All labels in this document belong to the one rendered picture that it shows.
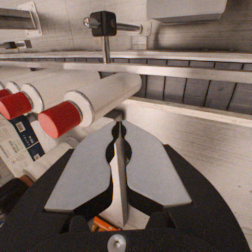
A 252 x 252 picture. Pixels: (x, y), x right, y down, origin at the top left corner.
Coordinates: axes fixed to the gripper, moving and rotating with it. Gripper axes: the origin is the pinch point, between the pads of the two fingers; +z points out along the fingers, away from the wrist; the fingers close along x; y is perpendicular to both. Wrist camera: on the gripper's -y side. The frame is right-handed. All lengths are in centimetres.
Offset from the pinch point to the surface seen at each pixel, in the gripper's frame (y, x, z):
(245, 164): 18.9, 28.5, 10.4
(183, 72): -2.8, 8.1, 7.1
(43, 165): 25.3, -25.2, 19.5
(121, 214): 65, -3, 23
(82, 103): -0.1, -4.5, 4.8
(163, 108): 4.7, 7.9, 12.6
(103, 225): 361, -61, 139
